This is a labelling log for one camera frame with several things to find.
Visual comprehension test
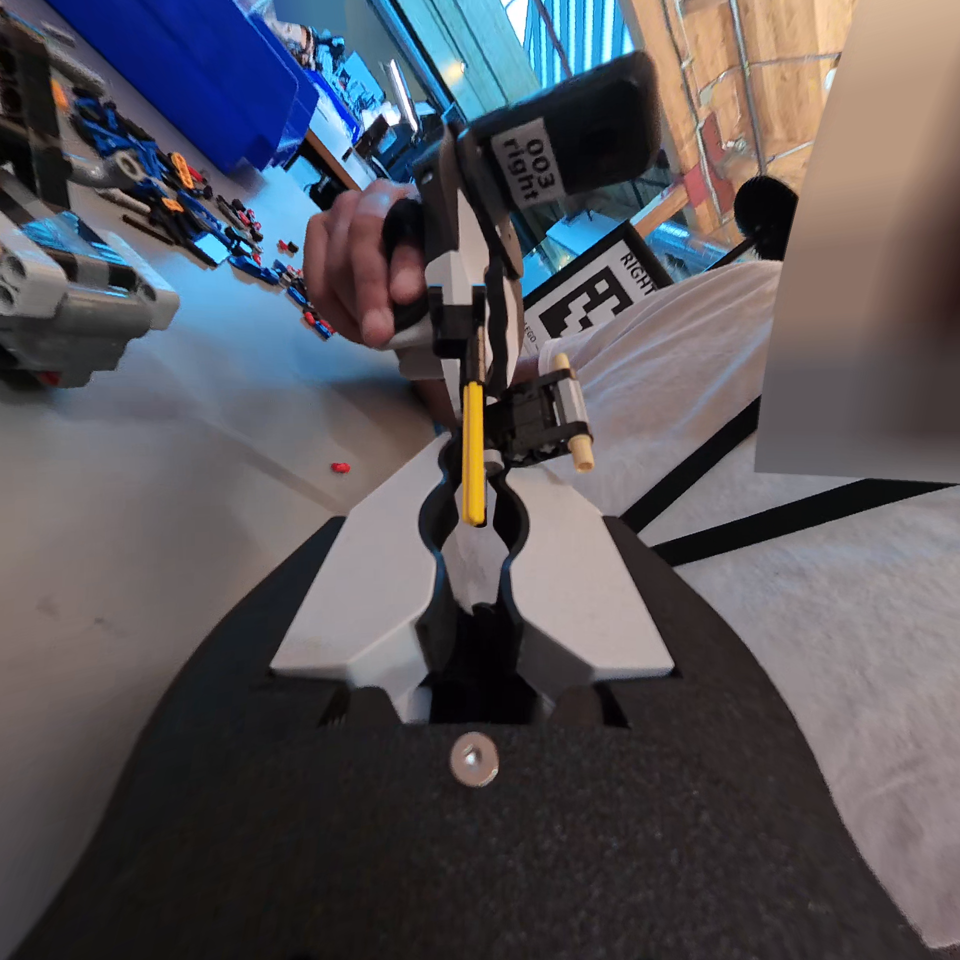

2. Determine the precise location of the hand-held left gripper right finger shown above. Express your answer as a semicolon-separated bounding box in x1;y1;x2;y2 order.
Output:
487;457;678;723

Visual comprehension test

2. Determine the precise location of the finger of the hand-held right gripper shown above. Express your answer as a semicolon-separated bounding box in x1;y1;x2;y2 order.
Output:
417;138;485;387
483;225;526;387

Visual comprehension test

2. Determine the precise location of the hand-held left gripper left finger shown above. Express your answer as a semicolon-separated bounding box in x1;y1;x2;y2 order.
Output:
268;431;460;726

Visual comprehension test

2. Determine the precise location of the small black lego assembly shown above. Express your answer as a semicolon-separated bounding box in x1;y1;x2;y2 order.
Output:
461;330;596;475

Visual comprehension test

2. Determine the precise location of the yellow lego axle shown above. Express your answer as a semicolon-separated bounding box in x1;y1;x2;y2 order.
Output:
460;381;490;526

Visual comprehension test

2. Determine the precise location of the pile of loose lego pieces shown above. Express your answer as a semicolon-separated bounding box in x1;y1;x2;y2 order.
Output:
54;81;336;340

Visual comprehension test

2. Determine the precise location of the grey and black lego model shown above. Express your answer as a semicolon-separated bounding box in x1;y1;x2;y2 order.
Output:
0;13;182;393

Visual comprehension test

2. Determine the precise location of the person's right hand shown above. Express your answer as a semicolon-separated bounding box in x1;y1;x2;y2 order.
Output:
303;178;445;352

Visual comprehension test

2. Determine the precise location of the black and white tag board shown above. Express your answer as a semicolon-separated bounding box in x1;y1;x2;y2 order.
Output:
520;219;678;360

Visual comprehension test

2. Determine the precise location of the black fuzzy microphone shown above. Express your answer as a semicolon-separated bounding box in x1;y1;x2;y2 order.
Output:
718;174;801;270

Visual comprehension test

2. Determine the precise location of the person's white striped shirt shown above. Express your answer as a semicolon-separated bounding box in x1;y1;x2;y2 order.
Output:
536;257;960;952

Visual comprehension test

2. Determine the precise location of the blue plastic bin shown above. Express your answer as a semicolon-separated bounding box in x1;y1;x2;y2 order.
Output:
43;0;321;175

